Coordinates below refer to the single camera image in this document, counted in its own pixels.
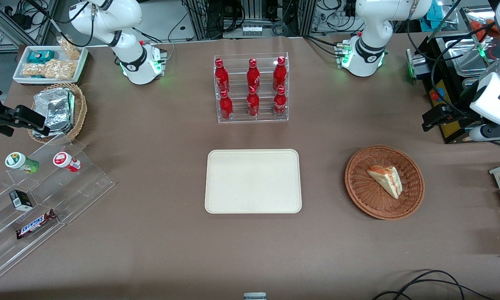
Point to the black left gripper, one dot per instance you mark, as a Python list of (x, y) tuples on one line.
[(459, 117)]

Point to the triangular sandwich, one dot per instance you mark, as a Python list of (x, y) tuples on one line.
[(386, 179)]

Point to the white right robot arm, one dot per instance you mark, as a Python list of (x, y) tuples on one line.
[(108, 16)]

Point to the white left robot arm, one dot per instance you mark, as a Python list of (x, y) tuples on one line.
[(366, 25)]

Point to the light wicker basket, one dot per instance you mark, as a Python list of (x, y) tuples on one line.
[(80, 108)]

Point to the white snack tray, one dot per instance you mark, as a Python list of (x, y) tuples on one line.
[(21, 62)]

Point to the brown wicker basket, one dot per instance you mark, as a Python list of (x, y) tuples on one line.
[(366, 200)]

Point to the cream rectangular tray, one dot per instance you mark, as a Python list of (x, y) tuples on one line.
[(253, 181)]

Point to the silver foil pack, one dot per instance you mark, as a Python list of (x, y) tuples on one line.
[(54, 108)]

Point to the black food warmer machine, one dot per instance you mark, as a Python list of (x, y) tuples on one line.
[(453, 133)]

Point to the red yogurt cup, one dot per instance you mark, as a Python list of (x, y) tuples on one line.
[(64, 160)]

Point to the green yogurt cup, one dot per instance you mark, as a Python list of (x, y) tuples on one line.
[(18, 161)]

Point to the large steel pan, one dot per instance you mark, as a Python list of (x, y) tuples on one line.
[(468, 83)]

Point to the large clear nut bag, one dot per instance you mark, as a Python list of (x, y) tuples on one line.
[(50, 69)]

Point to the clear acrylic stepped display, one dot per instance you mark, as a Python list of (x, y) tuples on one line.
[(83, 187)]

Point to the small steel pan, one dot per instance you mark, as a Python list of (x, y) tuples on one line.
[(466, 56)]

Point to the small black box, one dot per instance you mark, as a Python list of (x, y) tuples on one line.
[(21, 201)]

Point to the teal snack packet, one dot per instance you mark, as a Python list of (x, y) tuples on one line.
[(41, 56)]

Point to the small clear nut bag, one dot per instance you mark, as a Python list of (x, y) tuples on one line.
[(70, 49)]

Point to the Snickers chocolate bar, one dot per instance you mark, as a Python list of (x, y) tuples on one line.
[(35, 225)]

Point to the red fried food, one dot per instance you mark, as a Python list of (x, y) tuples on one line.
[(481, 29)]

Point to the blue paper packet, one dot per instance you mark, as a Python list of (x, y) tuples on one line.
[(435, 14)]

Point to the black power adapter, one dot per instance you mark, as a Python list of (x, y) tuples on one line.
[(21, 20)]

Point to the red cola bottle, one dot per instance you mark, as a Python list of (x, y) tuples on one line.
[(221, 77), (226, 107), (253, 77), (279, 75), (279, 104), (253, 104)]

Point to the clear acrylic bottle rack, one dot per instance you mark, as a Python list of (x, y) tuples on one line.
[(237, 83)]

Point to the white power strip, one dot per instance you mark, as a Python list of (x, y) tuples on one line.
[(252, 30)]

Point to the grey device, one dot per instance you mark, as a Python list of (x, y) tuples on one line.
[(254, 296)]

